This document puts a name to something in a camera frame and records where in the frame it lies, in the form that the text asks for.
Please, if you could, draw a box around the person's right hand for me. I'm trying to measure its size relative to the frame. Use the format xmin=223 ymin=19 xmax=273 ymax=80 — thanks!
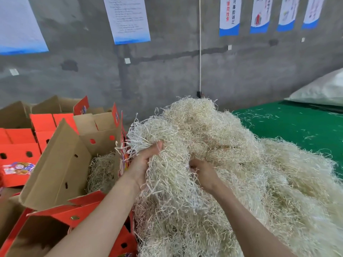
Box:
xmin=189 ymin=158 xmax=223 ymax=195

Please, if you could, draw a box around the person's left hand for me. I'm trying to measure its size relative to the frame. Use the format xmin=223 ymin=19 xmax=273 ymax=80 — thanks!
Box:
xmin=122 ymin=141 xmax=164 ymax=193

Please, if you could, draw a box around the pile of wood wool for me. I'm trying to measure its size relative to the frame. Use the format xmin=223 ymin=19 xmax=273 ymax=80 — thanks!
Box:
xmin=126 ymin=96 xmax=343 ymax=257

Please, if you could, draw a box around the red cardboard box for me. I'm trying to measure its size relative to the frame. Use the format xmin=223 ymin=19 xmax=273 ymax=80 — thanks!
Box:
xmin=0 ymin=101 xmax=43 ymax=188
xmin=19 ymin=103 xmax=133 ymax=229
xmin=29 ymin=95 xmax=91 ymax=154
xmin=0 ymin=207 xmax=138 ymax=257

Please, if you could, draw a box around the person's left forearm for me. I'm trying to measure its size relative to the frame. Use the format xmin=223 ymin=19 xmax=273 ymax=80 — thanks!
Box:
xmin=45 ymin=176 xmax=143 ymax=257

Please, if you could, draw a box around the person's right forearm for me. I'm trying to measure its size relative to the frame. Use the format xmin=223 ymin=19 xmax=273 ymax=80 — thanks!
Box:
xmin=209 ymin=182 xmax=295 ymax=257

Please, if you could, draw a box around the white pole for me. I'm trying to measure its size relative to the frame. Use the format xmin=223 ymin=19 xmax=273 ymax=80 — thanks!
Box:
xmin=196 ymin=0 xmax=204 ymax=99

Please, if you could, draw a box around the white sack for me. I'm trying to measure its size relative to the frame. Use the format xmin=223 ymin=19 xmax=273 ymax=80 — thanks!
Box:
xmin=284 ymin=68 xmax=343 ymax=107

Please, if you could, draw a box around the narrow white blue banner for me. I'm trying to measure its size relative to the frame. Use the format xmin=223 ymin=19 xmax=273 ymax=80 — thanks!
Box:
xmin=250 ymin=0 xmax=274 ymax=34
xmin=302 ymin=0 xmax=326 ymax=30
xmin=219 ymin=0 xmax=243 ymax=37
xmin=277 ymin=0 xmax=301 ymax=32

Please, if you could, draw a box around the white blue wall poster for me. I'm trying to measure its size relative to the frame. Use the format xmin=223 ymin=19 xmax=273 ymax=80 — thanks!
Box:
xmin=0 ymin=0 xmax=49 ymax=56
xmin=103 ymin=0 xmax=152 ymax=45

